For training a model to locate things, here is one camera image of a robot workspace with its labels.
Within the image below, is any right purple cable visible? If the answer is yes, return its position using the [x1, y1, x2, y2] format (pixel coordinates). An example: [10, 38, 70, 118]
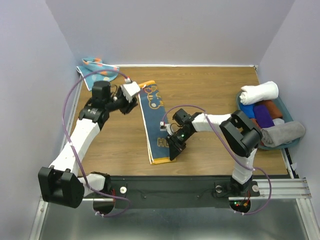
[162, 104, 273, 216]

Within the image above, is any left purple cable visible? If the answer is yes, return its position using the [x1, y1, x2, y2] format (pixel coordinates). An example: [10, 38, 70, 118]
[61, 69, 132, 218]

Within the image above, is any blue polka dot towel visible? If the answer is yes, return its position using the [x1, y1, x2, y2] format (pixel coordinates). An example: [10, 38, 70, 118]
[76, 57, 120, 91]

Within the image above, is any purple cable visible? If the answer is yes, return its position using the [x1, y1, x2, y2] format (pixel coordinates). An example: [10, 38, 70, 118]
[162, 104, 273, 216]
[61, 69, 132, 218]

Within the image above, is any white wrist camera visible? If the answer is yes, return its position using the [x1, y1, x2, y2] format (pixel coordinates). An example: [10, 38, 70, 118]
[120, 81, 141, 103]
[159, 121, 174, 135]

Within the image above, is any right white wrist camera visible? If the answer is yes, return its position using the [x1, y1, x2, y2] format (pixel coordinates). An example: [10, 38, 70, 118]
[159, 121, 174, 135]

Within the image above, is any white small rolled towel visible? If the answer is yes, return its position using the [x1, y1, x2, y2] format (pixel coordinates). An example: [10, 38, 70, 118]
[272, 118, 285, 126]

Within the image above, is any brown rolled towel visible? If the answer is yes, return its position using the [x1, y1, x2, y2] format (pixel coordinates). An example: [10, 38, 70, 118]
[257, 100, 283, 119]

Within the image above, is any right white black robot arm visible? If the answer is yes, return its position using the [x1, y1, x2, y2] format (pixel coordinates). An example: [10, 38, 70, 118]
[160, 108, 262, 195]

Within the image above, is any black mounting base plate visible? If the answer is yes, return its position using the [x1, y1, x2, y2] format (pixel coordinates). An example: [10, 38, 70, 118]
[103, 176, 260, 209]

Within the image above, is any purple rolled towel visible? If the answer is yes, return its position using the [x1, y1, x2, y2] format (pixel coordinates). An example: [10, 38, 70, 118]
[253, 105, 275, 129]

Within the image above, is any blue rolled towel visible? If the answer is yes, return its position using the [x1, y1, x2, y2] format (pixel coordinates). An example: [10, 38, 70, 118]
[239, 103, 256, 119]

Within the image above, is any teal plastic basket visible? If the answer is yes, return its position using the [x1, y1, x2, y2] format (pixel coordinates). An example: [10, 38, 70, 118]
[235, 90, 300, 151]

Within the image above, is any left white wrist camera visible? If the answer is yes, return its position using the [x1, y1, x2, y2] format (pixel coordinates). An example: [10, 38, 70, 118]
[120, 81, 141, 103]

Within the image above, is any yellow and blue cartoon towel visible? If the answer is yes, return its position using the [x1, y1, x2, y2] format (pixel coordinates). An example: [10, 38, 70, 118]
[138, 80, 171, 165]

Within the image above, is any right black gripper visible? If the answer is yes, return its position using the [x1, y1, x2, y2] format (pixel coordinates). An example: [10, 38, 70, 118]
[165, 127, 193, 161]

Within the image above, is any aluminium extrusion frame rail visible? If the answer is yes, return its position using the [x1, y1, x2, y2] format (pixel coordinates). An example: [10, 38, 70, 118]
[38, 78, 319, 240]

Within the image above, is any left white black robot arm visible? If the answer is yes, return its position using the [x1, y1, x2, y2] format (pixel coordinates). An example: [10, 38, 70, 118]
[38, 79, 141, 208]

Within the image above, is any rust red rolled towel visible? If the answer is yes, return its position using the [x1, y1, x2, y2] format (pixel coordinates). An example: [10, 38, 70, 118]
[249, 117, 265, 147]

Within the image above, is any grey rolled towel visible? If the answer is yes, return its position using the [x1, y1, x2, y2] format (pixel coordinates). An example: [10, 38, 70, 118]
[261, 121, 306, 148]

